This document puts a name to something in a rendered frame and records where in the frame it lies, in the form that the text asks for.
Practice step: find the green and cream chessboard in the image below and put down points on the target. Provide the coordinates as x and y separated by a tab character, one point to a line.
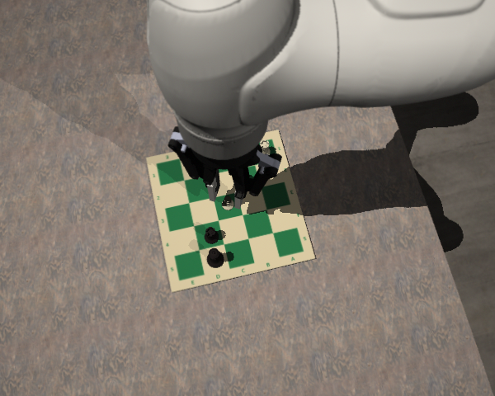
267	232

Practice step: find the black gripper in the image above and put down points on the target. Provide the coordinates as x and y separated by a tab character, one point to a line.
197	166

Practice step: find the white chess pawn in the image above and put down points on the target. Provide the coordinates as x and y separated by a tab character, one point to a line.
227	203

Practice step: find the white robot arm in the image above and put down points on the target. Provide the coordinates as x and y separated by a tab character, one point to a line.
227	67

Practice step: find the white rook chess piece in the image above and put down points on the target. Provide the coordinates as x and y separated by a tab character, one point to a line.
265	146

